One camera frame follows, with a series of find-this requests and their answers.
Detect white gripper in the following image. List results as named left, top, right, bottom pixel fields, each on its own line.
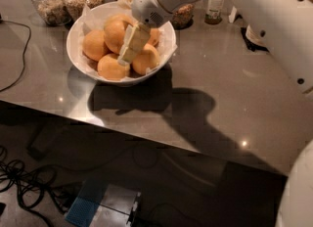
left=117, top=0, right=172, bottom=66

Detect orange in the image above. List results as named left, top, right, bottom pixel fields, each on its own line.
left=132, top=44, right=159, bottom=75
left=97, top=53, right=130, bottom=81
left=105, top=14, right=134, bottom=26
left=82, top=29, right=110, bottom=62
left=148, top=28, right=160, bottom=46
left=104, top=20, right=128, bottom=54

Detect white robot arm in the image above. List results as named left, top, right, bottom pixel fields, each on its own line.
left=131, top=0, right=313, bottom=173

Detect white ceramic bowl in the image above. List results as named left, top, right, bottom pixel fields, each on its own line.
left=66, top=1, right=177, bottom=87

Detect right glass granola jar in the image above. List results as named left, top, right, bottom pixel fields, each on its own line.
left=171, top=4, right=195, bottom=29

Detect glass bottle white label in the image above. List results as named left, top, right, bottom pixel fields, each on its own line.
left=204, top=0, right=224, bottom=24

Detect left glass granola jar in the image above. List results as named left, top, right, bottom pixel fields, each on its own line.
left=31, top=0, right=71, bottom=26

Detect white board stand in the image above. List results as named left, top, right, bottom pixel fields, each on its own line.
left=228, top=6, right=239, bottom=23

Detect stack of paper plates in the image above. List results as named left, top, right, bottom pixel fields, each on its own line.
left=246, top=25, right=264, bottom=47

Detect black tray under plates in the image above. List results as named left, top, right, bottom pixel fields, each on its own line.
left=241, top=27, right=268, bottom=52

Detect blue and grey box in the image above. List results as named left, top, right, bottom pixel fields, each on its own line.
left=65, top=180, right=141, bottom=227

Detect black cable on table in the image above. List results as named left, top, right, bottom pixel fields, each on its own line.
left=0, top=19, right=32, bottom=93

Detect black floor cables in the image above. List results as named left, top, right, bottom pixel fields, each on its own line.
left=0, top=144, right=82, bottom=227

